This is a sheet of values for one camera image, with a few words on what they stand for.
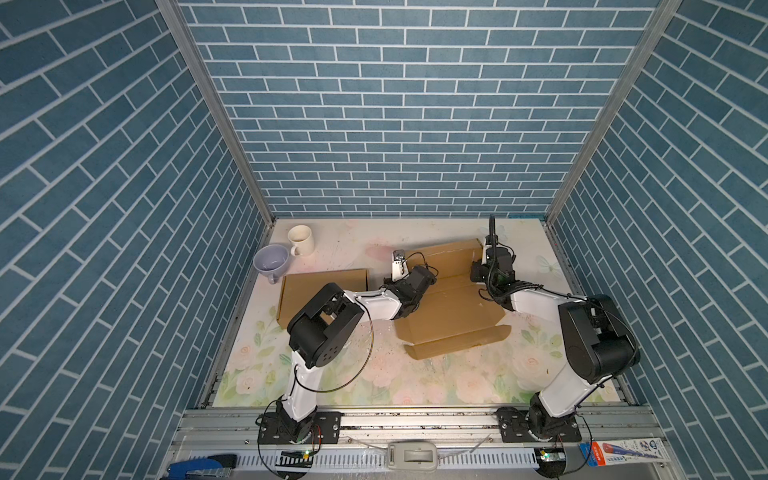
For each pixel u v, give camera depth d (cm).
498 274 74
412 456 68
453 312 107
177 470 67
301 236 105
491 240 85
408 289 75
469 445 72
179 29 72
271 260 105
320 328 52
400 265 84
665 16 71
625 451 70
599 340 48
